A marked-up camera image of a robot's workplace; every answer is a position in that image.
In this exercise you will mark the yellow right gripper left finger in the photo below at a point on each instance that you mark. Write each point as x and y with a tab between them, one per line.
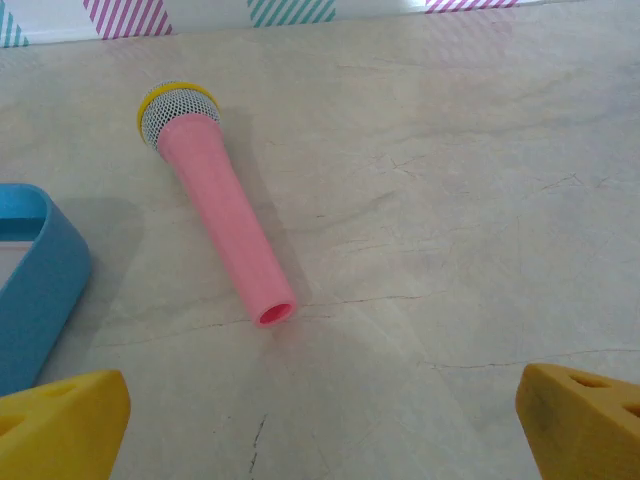
65	430

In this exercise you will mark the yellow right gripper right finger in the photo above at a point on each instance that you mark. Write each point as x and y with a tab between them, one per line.
585	435

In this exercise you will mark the pink toy microphone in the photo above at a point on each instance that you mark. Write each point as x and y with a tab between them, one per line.
225	220

